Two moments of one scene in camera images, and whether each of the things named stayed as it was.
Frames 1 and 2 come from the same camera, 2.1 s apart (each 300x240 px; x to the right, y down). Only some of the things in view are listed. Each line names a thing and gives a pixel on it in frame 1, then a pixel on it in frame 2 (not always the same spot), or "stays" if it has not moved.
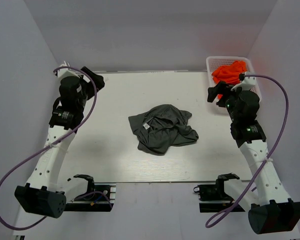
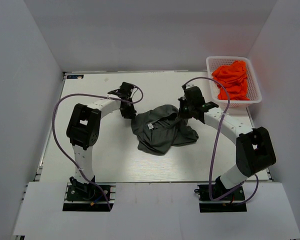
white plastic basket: x=213 y=62 stays
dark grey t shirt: x=161 y=127 stays
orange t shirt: x=229 y=74 stays
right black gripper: x=221 y=91 -> x=184 y=111
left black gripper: x=90 y=81 -> x=128 y=111
